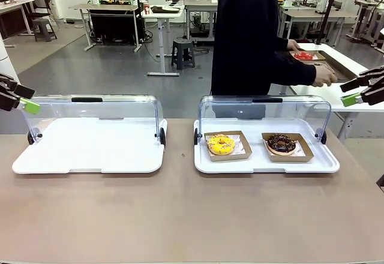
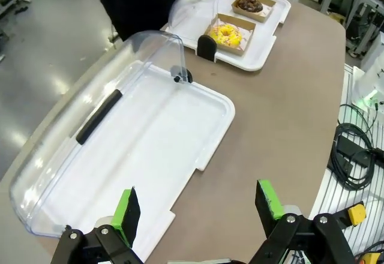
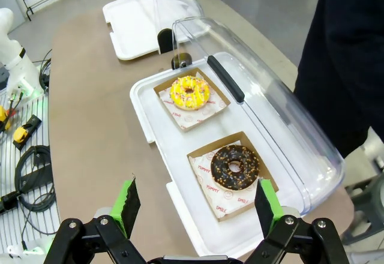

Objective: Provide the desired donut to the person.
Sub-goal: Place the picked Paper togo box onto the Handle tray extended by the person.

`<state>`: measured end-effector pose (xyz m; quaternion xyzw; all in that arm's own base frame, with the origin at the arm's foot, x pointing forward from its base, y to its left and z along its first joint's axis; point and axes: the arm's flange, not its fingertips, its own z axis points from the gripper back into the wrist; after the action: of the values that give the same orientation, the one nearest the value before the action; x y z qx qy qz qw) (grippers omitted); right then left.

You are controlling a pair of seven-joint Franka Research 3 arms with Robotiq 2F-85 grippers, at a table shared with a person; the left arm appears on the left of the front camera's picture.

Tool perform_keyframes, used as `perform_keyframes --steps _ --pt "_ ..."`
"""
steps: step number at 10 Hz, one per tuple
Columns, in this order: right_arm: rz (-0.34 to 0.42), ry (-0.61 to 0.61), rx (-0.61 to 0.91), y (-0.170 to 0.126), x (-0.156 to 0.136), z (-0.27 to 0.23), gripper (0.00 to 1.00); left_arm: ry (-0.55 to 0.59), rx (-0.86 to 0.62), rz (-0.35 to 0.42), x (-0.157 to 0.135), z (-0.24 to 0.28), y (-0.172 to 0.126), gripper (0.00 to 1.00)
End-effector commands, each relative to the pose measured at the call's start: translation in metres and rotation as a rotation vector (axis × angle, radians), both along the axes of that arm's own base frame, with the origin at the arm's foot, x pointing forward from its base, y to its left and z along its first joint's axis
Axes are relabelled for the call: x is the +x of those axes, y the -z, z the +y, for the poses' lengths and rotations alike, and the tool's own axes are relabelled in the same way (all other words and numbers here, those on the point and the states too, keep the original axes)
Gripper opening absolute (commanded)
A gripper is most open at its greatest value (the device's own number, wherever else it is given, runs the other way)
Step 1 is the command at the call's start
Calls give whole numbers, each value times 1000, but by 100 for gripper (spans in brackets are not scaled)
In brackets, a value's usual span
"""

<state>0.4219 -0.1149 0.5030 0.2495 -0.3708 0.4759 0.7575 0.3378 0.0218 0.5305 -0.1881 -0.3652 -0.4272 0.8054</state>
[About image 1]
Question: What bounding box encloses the dark brown serving tray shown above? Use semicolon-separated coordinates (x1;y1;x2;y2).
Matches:
289;49;359;84

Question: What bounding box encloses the red glazed donut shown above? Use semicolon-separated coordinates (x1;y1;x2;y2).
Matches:
289;50;326;62
293;51;314;61

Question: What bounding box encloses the person's left forearm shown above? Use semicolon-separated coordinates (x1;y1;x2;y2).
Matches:
277;37;291;52

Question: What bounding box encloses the person's right forearm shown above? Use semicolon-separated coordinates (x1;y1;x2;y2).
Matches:
277;56;318;87

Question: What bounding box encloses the dark chocolate donut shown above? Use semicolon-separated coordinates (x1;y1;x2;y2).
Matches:
266;133;297;157
261;131;315;163

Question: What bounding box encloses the yellow glazed donut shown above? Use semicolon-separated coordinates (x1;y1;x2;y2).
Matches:
203;130;253;163

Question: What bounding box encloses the person in dark sweater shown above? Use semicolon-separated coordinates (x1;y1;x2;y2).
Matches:
209;0;290;119

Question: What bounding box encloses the yellow sprinkled donut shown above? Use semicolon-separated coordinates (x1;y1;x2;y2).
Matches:
206;134;236;157

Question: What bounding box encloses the person's right hand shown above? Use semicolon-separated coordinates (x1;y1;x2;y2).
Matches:
311;65;338;88

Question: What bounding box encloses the white side table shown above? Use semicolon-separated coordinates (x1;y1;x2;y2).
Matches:
268;42;384;140

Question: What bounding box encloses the clear display lid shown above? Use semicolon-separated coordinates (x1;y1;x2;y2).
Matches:
198;95;332;145
20;94;164;145

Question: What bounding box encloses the small grey plastic stool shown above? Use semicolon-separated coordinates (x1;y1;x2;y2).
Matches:
32;18;58;43

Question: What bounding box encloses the white display tray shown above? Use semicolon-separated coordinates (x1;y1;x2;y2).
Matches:
193;117;341;175
11;116;168;175

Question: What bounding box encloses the grey long desk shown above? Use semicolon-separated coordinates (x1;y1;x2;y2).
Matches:
278;8;358;44

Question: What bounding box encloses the black office chair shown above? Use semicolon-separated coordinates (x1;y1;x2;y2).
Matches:
31;0;56;22

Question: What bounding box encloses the wooden top desk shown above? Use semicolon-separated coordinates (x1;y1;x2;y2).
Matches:
0;0;35;37

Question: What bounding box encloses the grey desk with black panel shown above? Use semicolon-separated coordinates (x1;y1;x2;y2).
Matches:
68;4;144;52

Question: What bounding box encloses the white height-adjustable desk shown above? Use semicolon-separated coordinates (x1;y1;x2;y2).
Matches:
140;4;187;77

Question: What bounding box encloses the tall grey plastic stool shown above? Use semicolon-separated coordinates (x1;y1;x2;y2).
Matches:
170;38;196;70

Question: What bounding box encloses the white rounded pedestal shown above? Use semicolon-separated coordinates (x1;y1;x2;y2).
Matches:
0;32;20;85

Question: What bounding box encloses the black camera stand pole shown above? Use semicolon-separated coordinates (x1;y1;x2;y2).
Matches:
316;0;343;46

